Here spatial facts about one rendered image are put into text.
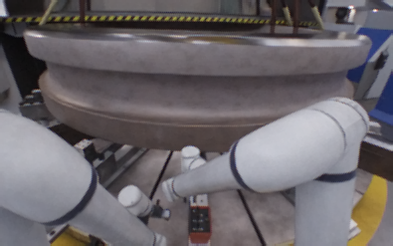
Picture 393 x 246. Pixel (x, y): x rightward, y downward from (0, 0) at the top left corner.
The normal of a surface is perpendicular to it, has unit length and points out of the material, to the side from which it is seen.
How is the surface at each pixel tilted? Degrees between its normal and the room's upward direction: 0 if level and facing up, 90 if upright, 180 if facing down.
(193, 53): 90
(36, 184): 73
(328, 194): 81
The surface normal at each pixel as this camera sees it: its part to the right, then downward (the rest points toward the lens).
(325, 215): -0.41, 0.29
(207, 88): 0.03, 0.48
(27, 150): 0.62, -0.43
